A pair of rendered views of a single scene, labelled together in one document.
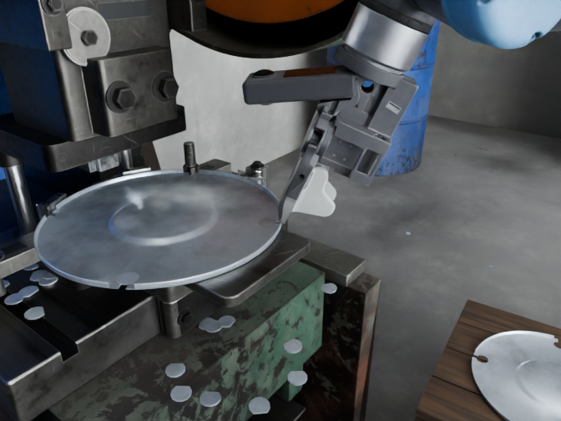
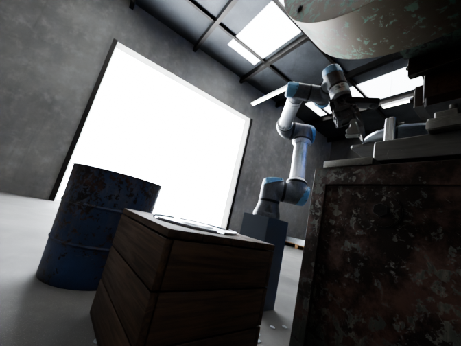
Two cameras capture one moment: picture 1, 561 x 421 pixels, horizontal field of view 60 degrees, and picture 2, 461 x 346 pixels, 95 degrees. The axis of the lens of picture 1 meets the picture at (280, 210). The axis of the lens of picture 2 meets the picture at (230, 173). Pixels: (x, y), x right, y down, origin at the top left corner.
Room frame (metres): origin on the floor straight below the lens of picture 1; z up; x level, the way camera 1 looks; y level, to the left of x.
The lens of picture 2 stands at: (1.36, -0.19, 0.40)
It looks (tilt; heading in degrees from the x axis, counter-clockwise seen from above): 12 degrees up; 200
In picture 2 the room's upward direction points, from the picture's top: 13 degrees clockwise
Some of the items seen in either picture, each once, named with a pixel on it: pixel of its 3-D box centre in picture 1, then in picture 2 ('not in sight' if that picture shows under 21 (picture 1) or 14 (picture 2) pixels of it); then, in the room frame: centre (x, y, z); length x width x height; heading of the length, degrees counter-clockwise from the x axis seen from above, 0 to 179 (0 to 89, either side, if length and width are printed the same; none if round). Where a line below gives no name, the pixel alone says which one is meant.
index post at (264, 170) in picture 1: (258, 191); (390, 132); (0.67, 0.03, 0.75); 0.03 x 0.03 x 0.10; 52
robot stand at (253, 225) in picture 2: not in sight; (258, 258); (0.13, -0.36, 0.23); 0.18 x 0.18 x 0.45; 59
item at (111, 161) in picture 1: (100, 152); not in sight; (0.60, 0.23, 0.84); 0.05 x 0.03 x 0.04; 142
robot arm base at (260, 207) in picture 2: not in sight; (267, 208); (0.13, -0.36, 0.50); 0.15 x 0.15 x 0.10
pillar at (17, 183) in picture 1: (17, 184); not in sight; (0.58, 0.34, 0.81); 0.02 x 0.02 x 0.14
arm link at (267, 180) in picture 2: not in sight; (272, 189); (0.13, -0.35, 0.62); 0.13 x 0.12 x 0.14; 103
